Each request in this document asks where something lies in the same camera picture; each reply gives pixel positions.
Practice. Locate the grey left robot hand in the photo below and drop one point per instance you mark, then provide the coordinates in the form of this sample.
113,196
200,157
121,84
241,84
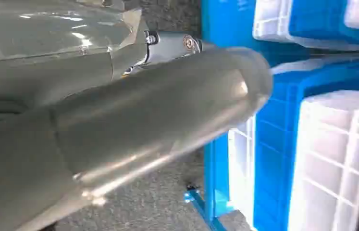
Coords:
118,121

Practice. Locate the blue metal rack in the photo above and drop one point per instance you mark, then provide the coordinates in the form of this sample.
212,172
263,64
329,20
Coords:
217,25

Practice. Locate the blue plastic crate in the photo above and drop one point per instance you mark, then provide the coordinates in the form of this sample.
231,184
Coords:
276,134
316,19

